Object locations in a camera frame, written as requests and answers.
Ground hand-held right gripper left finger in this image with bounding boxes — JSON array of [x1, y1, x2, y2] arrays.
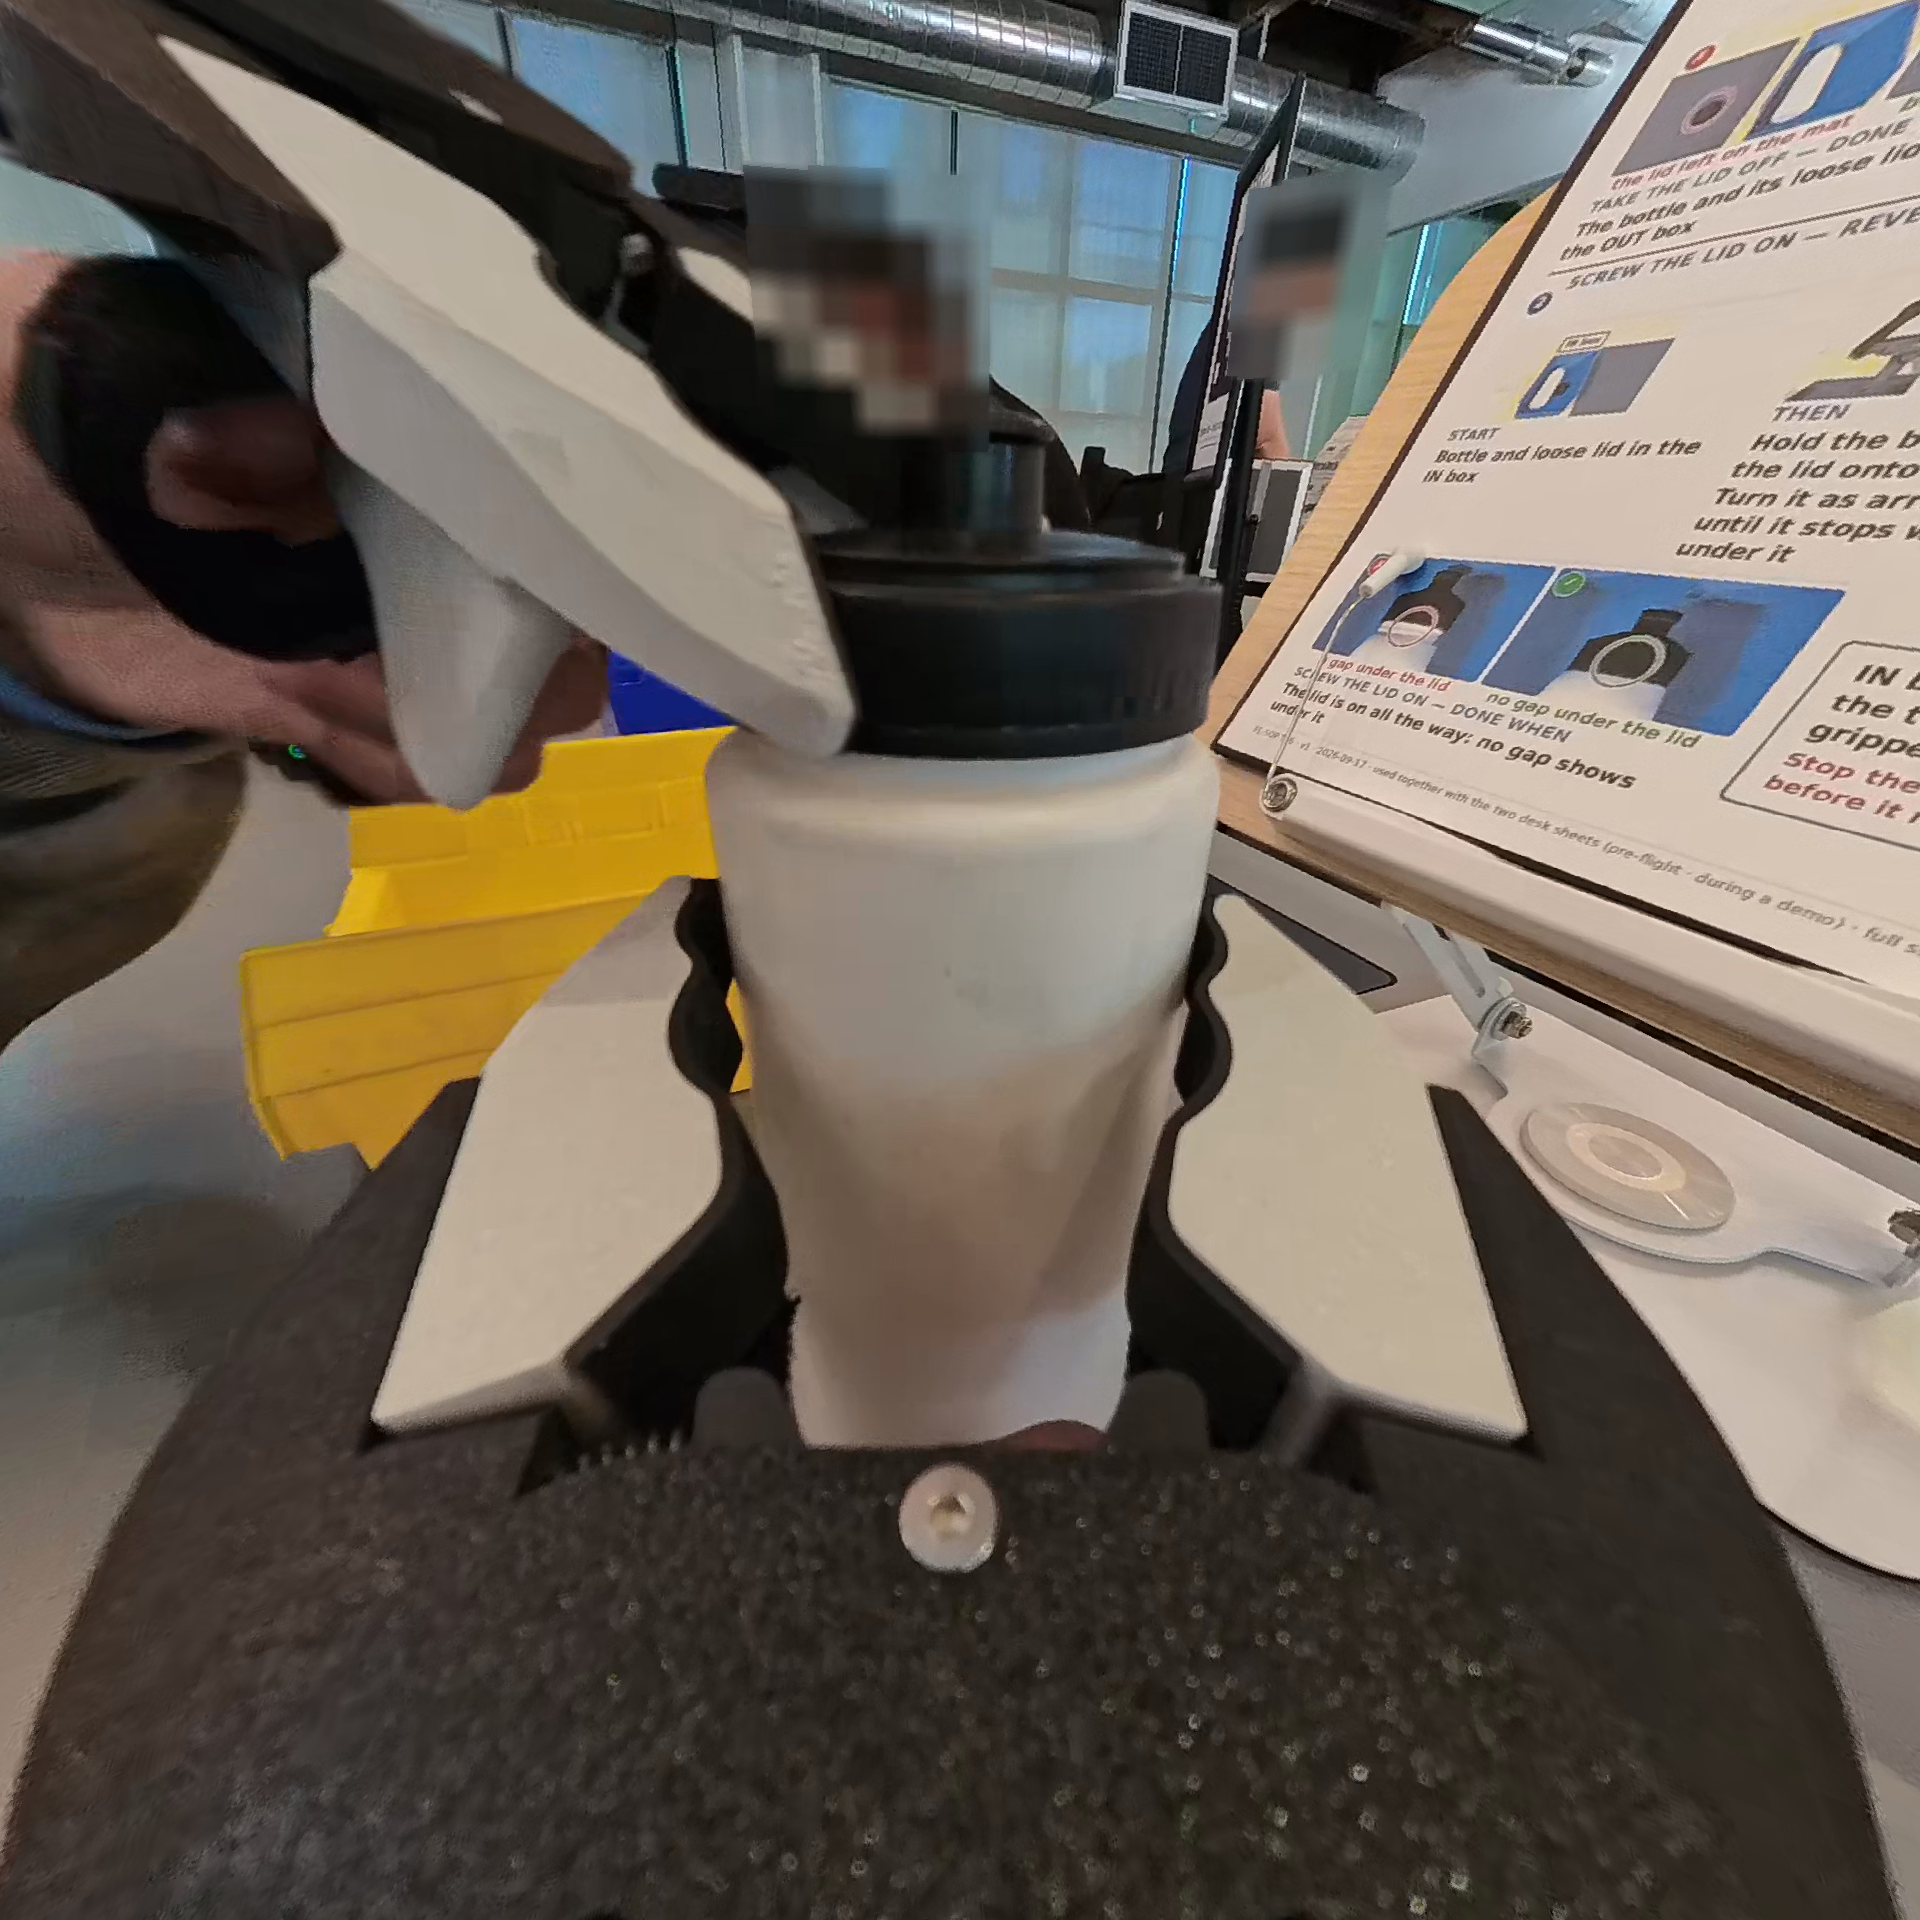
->
[[370, 882, 797, 1450]]

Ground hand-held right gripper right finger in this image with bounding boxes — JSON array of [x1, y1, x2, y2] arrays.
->
[[1124, 892, 1532, 1480]]

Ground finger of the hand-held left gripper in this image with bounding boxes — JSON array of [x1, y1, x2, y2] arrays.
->
[[154, 34, 859, 755], [607, 191, 876, 550]]

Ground blue plastic bin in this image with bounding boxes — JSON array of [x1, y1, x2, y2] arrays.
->
[[603, 655, 736, 740]]

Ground yellow plastic bin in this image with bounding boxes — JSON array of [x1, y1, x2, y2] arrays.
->
[[238, 727, 754, 1168]]

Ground black bottle lid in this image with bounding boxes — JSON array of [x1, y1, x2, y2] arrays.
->
[[808, 428, 1224, 762]]

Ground white plastic bottle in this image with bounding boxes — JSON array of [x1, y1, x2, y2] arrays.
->
[[704, 727, 1220, 1452]]

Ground person's left forearm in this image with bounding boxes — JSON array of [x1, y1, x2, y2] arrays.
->
[[0, 668, 252, 1052]]

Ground person's left hand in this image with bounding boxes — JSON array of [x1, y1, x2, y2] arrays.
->
[[0, 247, 607, 811]]

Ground wooden instruction board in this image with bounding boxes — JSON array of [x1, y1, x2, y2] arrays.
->
[[1206, 191, 1920, 1154]]

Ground instruction board on stand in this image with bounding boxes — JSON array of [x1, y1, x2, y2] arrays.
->
[[1246, 0, 1920, 994]]

